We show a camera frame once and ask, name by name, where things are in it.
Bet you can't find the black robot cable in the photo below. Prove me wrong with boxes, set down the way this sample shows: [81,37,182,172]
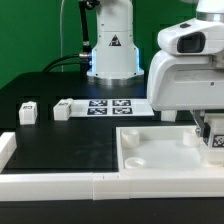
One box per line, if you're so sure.
[41,54,92,74]

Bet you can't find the white thin cable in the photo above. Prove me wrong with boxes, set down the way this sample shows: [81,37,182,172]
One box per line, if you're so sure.
[59,0,67,73]

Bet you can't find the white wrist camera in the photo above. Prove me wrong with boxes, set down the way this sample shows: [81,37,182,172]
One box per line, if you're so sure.
[157,19,224,55]

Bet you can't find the white obstacle fence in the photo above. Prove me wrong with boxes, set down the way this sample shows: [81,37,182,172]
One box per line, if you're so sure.
[0,132,224,201]

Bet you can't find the white sheet with tags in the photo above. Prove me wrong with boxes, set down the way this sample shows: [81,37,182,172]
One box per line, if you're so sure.
[71,99,154,117]

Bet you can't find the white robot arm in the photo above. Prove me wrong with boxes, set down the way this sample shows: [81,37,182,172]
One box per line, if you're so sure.
[79,0,224,147]

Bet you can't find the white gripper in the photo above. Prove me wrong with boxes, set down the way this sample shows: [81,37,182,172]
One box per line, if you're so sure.
[147,50,224,144]

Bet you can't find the white square tabletop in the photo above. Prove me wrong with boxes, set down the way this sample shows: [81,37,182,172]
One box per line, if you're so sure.
[116,126,224,170]

